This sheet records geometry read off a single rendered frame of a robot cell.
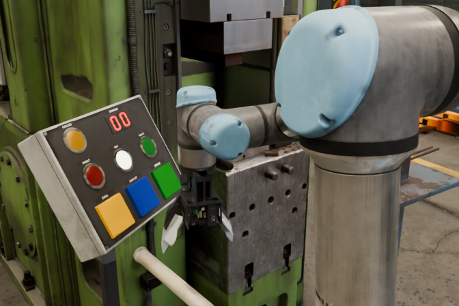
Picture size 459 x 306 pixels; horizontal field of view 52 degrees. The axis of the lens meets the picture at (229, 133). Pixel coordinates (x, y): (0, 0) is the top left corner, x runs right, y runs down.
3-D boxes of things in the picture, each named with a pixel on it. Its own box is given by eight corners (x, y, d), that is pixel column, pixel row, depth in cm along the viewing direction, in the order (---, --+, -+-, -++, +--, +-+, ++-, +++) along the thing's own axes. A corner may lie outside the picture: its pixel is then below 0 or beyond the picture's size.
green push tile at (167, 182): (182, 187, 120) (169, 161, 120) (167, 198, 114) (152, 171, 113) (177, 189, 121) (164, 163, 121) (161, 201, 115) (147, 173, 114)
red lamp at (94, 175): (108, 184, 100) (106, 165, 99) (87, 190, 98) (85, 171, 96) (102, 179, 103) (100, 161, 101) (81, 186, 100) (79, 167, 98)
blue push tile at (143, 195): (161, 203, 112) (146, 175, 111) (142, 217, 106) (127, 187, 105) (155, 205, 113) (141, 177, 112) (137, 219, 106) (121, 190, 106)
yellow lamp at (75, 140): (89, 149, 100) (87, 130, 98) (68, 154, 97) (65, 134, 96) (83, 145, 102) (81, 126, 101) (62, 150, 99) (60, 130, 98)
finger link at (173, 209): (158, 227, 96) (182, 192, 96) (158, 223, 98) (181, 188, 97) (177, 235, 98) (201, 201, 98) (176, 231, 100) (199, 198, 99)
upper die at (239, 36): (272, 48, 152) (272, 18, 149) (223, 54, 140) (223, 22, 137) (195, 36, 182) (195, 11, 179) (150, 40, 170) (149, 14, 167)
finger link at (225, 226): (237, 253, 99) (212, 225, 95) (229, 239, 104) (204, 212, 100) (248, 244, 99) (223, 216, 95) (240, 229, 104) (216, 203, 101)
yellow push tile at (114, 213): (136, 221, 103) (120, 191, 103) (114, 238, 97) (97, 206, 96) (130, 223, 104) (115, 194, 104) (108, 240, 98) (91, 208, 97)
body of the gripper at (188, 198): (186, 233, 92) (184, 175, 88) (177, 212, 100) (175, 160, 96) (223, 227, 94) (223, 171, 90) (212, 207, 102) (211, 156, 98)
